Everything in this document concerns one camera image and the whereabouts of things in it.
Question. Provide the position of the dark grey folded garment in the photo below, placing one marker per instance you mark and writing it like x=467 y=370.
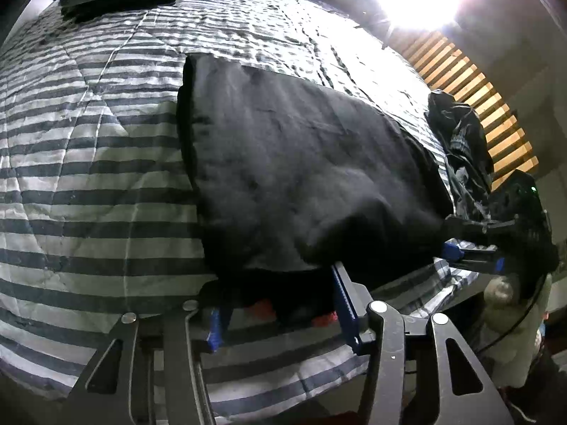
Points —
x=110 y=1

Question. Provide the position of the striped grey white bed quilt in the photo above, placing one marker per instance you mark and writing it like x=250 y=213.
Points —
x=88 y=186

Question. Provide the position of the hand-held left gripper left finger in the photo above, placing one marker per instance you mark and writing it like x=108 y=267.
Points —
x=215 y=330

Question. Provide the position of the wooden slatted bed rail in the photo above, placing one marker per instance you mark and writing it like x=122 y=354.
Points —
x=496 y=124

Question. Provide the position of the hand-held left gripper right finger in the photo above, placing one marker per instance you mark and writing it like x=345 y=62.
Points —
x=343 y=305

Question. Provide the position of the large black crumpled garment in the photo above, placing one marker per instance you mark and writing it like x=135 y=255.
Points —
x=467 y=146

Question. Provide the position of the dark grey pants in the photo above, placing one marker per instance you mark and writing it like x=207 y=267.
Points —
x=301 y=164

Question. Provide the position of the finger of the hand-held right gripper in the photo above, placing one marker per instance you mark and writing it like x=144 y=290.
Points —
x=469 y=225
x=454 y=250

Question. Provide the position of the person's right hand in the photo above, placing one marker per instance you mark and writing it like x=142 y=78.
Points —
x=500 y=292

